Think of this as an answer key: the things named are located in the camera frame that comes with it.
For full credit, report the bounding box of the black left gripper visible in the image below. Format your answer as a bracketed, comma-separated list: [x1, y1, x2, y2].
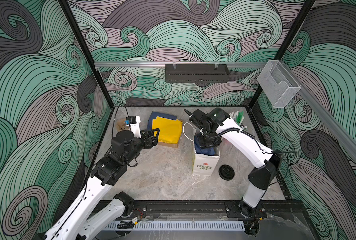
[123, 127, 159, 167]

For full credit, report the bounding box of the white paper takeout bag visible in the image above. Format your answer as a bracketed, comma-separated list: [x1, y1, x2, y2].
[183, 123, 220, 177]

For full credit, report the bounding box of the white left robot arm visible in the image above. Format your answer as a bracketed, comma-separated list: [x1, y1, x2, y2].
[34, 129, 160, 240]

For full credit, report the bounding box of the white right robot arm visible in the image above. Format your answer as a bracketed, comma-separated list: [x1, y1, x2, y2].
[185, 108, 282, 215]

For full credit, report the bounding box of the navy blue napkin stack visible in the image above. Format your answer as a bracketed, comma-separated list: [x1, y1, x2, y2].
[147, 112, 177, 130]

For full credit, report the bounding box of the brown cardboard napkin box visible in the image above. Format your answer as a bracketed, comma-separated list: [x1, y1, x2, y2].
[158, 142, 179, 149]

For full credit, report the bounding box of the white wrapped straw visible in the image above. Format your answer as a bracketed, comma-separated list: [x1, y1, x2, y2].
[230, 112, 239, 121]

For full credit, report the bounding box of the brown pulp cup carrier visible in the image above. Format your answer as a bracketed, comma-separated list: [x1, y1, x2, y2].
[115, 119, 129, 132]

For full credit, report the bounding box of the green wrapped straw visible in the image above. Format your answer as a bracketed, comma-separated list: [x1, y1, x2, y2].
[236, 111, 245, 125]

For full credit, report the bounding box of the stack of black lids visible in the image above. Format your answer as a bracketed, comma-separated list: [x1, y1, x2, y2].
[219, 165, 235, 181]

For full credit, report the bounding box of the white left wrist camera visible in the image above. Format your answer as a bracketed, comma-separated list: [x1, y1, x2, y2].
[125, 116, 141, 138]

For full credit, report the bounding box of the black wall shelf tray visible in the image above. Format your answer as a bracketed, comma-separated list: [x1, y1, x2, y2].
[165, 64, 230, 84]

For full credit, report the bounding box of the clear acrylic wall holder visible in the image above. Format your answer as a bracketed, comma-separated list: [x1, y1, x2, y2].
[257, 60, 301, 109]

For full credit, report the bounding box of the white slotted cable duct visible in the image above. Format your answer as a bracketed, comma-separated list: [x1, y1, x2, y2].
[104, 221, 245, 232]

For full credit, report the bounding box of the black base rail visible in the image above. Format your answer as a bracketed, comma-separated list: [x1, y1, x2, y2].
[66, 199, 305, 218]

